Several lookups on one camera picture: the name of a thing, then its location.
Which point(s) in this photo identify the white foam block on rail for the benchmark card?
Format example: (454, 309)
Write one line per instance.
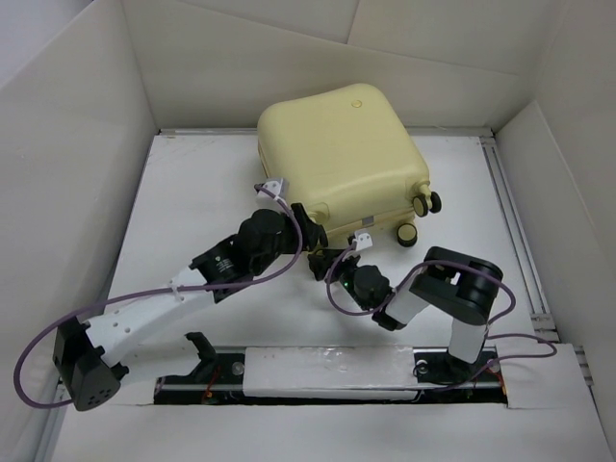
(363, 373)

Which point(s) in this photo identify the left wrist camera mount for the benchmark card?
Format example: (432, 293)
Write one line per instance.
(271, 192)

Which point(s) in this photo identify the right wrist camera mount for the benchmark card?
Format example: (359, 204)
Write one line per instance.
(361, 240)

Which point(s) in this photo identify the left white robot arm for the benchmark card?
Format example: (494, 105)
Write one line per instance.
(95, 357)

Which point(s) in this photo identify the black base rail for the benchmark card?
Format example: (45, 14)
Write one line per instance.
(223, 386)

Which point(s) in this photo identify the yellow hard-shell suitcase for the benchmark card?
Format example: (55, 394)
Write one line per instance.
(349, 160)

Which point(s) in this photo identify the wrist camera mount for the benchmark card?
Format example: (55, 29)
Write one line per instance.
(271, 192)
(361, 240)

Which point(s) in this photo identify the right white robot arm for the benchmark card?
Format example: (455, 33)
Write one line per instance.
(466, 288)

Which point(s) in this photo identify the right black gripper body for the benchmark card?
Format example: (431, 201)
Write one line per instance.
(346, 275)

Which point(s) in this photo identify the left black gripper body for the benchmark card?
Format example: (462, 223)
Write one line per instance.
(288, 243)

